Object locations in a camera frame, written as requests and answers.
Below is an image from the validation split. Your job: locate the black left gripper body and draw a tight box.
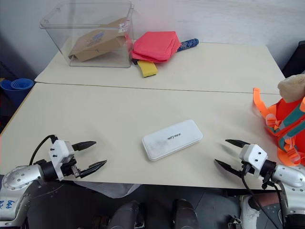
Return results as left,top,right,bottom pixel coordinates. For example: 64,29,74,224
60,141,83,179

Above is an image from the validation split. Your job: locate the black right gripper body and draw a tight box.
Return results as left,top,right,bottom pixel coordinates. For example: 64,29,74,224
240,160,255,177

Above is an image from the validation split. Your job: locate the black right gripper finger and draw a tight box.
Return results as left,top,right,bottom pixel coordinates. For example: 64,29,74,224
214,159,243,175
224,139,251,150

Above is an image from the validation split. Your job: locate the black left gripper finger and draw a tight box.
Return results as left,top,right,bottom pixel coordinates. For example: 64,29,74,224
71,141,97,151
79,159,108,178

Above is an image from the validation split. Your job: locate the white rectangular case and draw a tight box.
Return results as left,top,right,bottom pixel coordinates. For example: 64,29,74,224
142,119,204,162

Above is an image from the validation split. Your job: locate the white plastic bag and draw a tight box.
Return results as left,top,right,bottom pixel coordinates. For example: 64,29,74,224
73,180,142,199

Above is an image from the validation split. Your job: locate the white sneaker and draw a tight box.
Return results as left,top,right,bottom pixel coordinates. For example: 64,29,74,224
239,194,261,229

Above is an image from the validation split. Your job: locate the dark rounded shape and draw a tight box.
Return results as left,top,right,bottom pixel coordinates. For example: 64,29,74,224
108,199,146,229
171,198,200,229

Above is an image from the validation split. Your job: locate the beige plush toy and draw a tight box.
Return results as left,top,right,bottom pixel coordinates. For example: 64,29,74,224
278,73,305,104

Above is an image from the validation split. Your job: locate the blue rolled mat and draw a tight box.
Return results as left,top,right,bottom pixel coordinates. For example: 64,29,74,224
0,78,36,108

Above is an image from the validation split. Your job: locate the yellow sponge pad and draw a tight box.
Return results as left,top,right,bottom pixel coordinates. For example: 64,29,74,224
132,59,159,78

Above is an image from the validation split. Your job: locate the black chair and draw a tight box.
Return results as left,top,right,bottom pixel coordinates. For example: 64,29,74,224
281,40,305,79

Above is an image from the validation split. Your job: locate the brown cardboard package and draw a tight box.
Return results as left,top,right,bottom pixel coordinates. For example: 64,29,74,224
68,17,127,62

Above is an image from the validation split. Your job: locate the blue patterned tube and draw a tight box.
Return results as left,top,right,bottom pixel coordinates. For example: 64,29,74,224
176,38,200,52

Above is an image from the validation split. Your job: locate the clear plastic storage bin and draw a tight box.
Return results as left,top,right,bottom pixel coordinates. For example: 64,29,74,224
39,0,134,68

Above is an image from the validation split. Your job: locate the red fabric pouch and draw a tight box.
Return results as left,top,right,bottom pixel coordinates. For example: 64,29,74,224
131,31,182,63

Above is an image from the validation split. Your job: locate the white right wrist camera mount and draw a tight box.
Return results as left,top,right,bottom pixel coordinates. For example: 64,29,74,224
239,143,268,178

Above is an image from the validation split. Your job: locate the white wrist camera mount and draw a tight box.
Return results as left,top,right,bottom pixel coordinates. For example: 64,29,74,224
239,143,268,178
48,140,72,181

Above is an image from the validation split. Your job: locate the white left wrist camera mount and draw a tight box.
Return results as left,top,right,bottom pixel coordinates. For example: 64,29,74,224
48,140,72,181

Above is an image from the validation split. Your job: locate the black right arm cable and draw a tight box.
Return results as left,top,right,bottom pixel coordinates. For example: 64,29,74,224
241,163,286,229

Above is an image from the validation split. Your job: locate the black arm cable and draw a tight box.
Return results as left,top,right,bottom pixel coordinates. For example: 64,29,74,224
241,163,286,229
29,135,58,166

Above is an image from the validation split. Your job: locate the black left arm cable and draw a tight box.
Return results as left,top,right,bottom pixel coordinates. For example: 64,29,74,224
29,135,58,166

